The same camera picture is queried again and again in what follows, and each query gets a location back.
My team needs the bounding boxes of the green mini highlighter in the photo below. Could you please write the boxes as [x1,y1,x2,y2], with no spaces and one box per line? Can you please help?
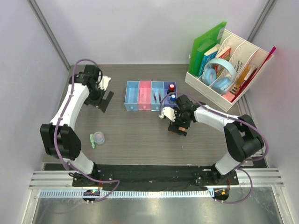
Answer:
[89,134,95,149]

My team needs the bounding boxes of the clear paperclip jar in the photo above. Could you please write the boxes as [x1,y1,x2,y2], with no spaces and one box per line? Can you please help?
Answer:
[93,132,105,145]

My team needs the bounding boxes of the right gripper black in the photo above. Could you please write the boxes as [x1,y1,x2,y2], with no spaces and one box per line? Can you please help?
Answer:
[168,106,191,136]

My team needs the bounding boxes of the white slotted cable duct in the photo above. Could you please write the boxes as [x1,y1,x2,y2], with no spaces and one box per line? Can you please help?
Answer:
[39,189,214,199]

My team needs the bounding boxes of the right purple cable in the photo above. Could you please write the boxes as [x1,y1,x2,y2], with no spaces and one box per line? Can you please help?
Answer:
[159,93,269,204]

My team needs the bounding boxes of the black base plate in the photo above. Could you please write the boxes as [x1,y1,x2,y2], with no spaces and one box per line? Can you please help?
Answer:
[72,163,239,190]

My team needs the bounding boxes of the purple plastic bin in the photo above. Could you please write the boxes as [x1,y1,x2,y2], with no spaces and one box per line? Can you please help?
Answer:
[164,81,177,107]

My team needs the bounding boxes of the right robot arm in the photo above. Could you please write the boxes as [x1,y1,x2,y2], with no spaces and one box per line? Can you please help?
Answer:
[159,95,264,184]

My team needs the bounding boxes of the light blue front bin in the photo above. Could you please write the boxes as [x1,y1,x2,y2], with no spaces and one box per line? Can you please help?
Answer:
[124,81,139,111]

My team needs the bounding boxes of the red black stamp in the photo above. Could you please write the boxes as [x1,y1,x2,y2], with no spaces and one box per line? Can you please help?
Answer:
[167,84,175,94]

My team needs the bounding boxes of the white desk file organizer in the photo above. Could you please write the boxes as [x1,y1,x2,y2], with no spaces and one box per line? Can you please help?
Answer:
[185,28,270,112]

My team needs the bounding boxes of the pink plastic bin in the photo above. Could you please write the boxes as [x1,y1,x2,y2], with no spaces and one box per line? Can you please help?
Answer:
[138,80,151,111]

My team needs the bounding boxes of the blue spine book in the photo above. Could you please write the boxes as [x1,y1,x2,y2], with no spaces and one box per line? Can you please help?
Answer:
[197,44,221,77]

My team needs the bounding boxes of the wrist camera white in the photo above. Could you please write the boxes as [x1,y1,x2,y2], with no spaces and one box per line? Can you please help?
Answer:
[98,76,111,91]
[159,106,177,122]

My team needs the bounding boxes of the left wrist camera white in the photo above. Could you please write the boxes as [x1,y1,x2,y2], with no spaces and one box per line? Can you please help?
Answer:
[98,76,111,91]

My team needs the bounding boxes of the light blue bin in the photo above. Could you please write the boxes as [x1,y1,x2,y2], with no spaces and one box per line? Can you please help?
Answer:
[151,81,164,111]
[124,81,139,111]

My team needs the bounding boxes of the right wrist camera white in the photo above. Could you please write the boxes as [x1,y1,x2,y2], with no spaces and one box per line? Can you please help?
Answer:
[159,106,177,122]

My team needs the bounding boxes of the red transparent folder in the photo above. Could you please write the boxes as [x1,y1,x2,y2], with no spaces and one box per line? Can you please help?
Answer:
[233,46,276,101]

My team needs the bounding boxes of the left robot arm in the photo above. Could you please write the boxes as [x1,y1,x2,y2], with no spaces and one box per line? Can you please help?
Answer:
[40,65,114,186]

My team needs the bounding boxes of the blue headphones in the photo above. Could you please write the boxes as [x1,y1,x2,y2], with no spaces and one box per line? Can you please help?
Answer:
[201,58,237,95]

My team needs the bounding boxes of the red cover book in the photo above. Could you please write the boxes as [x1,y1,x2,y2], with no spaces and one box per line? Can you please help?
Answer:
[214,46,231,77]

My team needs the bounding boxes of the blue small object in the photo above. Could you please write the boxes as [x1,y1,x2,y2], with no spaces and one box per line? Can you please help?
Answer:
[169,94,176,104]

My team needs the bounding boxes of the yellow booklet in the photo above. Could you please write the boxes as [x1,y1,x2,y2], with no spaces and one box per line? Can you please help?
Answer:
[235,64,250,89]

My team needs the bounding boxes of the green plastic folder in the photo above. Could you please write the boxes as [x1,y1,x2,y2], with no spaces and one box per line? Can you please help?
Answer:
[188,21,227,76]

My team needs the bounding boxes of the pink eraser block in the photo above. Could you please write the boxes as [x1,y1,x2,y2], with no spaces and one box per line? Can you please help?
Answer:
[222,92,235,102]

